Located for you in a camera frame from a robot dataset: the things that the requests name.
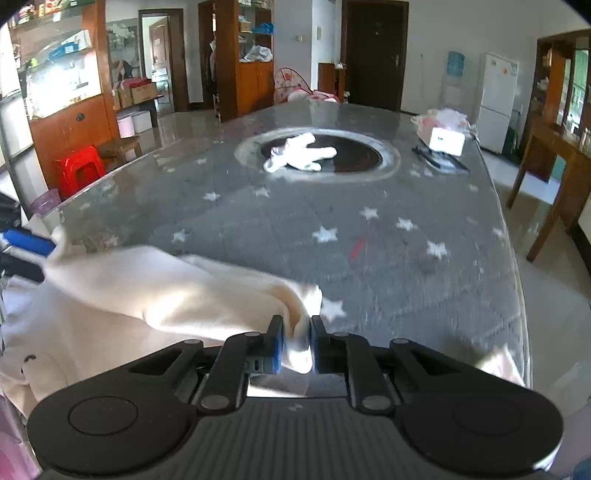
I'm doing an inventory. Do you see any wooden side table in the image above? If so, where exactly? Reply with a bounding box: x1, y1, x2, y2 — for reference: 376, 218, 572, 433
506, 115, 591, 263

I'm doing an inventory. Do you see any purple plastic bin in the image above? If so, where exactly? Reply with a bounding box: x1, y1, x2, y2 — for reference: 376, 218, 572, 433
31, 188, 62, 217

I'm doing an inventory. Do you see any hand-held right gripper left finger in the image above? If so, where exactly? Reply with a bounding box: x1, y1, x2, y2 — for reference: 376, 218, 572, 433
128, 315, 284, 415

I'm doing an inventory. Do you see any grey star-print table cover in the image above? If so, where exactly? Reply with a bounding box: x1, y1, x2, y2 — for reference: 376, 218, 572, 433
34, 99, 532, 402

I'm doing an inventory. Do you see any black flat object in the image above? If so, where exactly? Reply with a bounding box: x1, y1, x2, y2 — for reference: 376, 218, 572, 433
412, 145, 471, 175

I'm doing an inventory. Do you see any brown wooden interior door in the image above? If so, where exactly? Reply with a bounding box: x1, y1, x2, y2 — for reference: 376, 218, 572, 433
139, 8, 190, 114

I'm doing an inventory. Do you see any large cardboard box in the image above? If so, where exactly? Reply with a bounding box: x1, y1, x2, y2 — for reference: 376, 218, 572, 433
131, 82, 160, 105

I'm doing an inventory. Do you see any dark entrance door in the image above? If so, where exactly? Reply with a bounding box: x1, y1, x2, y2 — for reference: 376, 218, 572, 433
342, 0, 410, 112

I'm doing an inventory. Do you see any pink baby rocker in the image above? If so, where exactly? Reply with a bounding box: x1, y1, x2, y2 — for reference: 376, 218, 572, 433
274, 67, 339, 105

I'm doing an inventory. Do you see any wooden bookcase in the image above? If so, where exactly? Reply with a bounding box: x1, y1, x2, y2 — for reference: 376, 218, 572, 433
198, 0, 276, 123

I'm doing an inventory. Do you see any person's pink clothing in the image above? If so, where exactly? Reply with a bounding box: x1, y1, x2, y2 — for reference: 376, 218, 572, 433
0, 392, 43, 480

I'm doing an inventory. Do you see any white refrigerator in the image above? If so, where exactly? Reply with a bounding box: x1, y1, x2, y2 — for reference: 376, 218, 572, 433
475, 52, 519, 154

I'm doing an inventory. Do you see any blue and white box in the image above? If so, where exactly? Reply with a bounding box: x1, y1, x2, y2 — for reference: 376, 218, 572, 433
48, 30, 92, 61

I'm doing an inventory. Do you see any red plastic stool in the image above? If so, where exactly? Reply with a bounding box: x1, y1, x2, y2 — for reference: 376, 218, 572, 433
56, 144, 107, 197

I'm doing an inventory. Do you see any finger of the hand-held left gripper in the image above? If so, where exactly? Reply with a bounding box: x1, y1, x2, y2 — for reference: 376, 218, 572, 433
0, 229, 57, 257
0, 253, 47, 283

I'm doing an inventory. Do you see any white plastic bag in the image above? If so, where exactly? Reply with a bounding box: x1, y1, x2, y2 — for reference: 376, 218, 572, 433
240, 45, 274, 64

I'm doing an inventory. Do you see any small wooden stool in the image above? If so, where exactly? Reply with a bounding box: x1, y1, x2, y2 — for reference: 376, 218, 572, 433
98, 136, 144, 168

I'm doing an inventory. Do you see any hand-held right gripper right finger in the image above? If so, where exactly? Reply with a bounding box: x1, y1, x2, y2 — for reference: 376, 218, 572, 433
310, 315, 467, 413

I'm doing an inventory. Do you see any white garment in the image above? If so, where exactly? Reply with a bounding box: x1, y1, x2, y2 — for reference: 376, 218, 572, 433
0, 224, 527, 418

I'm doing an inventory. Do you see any white tissue box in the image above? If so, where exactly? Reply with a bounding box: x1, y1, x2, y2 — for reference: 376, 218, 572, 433
428, 128, 466, 157

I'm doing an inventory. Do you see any round black hotplate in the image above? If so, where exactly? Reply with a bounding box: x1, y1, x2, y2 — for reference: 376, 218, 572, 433
234, 126, 402, 184

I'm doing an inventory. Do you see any water dispenser with blue bottle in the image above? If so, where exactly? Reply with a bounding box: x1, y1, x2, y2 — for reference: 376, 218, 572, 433
443, 51, 467, 114

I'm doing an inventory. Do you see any small wooden cabinet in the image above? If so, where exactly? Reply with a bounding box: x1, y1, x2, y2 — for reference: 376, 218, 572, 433
318, 62, 347, 100

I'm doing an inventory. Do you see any wooden display cabinet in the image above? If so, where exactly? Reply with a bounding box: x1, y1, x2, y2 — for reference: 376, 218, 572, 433
7, 0, 122, 191

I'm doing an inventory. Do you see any wooden glass-front cabinet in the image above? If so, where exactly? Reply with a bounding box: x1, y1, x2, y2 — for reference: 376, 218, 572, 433
531, 30, 591, 139

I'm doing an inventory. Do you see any pink plastic bag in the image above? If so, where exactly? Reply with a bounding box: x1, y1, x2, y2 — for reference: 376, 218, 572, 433
412, 107, 476, 145

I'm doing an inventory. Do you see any wall painting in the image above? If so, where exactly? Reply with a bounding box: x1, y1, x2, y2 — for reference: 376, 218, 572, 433
106, 18, 141, 85

